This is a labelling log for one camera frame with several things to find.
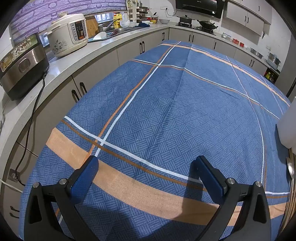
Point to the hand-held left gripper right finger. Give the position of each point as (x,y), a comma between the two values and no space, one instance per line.
(211,178)

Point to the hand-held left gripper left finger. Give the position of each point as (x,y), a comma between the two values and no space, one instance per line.
(85,183)

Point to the metal spoon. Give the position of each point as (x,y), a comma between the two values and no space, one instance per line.
(290,166)

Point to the white two-compartment utensil holder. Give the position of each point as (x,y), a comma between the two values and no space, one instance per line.
(288,125)

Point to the blue plaid tablecloth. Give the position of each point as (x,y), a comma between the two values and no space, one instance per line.
(161,115)

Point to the bottles under counter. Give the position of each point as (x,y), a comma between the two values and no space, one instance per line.
(270,77)

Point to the black steel countertop appliance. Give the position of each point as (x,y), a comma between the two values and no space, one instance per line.
(20,74)

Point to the steel steamer pot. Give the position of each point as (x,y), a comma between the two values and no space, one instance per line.
(273,60)

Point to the steel bowl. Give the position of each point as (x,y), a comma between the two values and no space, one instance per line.
(256,52)

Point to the red containers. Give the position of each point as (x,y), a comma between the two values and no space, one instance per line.
(236,41)

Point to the white floral pressure cooker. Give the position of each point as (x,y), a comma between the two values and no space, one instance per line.
(64,37)

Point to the white plate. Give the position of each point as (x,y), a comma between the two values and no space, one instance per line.
(99,35)

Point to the black gas stove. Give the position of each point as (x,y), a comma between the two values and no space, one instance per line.
(196,29)

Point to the black wok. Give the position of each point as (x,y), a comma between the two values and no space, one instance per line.
(208,24)

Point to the wooden cutting board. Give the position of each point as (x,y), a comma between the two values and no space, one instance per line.
(92,26)

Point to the steel kitchen sink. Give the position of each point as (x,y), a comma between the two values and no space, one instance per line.
(124,30)

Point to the black lidded pot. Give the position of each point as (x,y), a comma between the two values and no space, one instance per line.
(184,19)

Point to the chrome faucet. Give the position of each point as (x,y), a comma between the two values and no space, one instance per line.
(113,23)

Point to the grey white bowl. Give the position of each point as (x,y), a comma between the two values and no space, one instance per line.
(164,21)

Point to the yellow dish soap bottle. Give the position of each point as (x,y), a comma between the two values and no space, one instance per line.
(117,19)

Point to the dark blue cloth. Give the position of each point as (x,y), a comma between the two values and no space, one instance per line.
(143,24)

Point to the black range hood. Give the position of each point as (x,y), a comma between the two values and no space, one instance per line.
(198,8)

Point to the purple brick print blind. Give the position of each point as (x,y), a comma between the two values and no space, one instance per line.
(57,7)

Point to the tiered dish rack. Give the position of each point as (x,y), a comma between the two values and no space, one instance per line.
(137,11)

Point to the wall power socket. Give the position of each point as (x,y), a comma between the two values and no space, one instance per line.
(12,174)

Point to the grey upper wall cabinets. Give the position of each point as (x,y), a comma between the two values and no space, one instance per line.
(245,16)

